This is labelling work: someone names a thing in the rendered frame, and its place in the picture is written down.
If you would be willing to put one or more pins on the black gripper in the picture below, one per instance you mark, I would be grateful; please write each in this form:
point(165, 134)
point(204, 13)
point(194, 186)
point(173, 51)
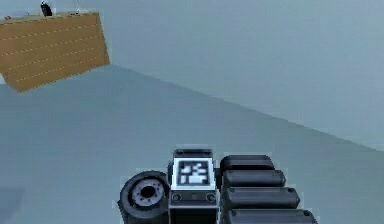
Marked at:
point(145, 195)

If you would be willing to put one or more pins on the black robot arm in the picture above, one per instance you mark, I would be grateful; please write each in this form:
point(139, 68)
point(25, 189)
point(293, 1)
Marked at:
point(253, 193)

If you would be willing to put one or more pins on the brown wooden chest of drawers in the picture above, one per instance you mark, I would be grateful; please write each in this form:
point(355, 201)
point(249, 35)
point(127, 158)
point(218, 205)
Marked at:
point(50, 50)

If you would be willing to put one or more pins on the small black object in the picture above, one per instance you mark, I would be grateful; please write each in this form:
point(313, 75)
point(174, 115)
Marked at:
point(45, 9)

